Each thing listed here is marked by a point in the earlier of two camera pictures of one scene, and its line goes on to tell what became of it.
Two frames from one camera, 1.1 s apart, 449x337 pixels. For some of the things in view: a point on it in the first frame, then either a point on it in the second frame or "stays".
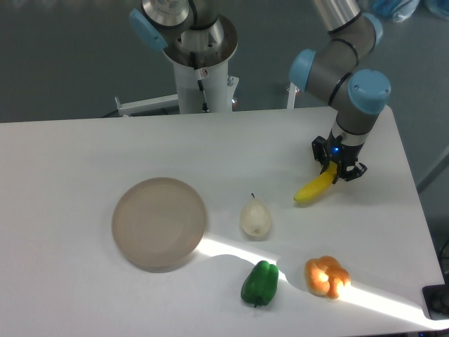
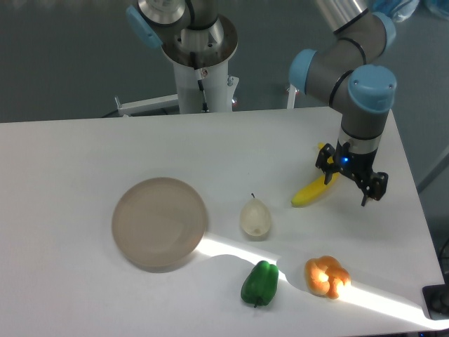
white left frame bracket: (165, 102) stays
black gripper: (340, 152) → (358, 166)
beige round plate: (158, 224) stays
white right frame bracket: (292, 92) stays
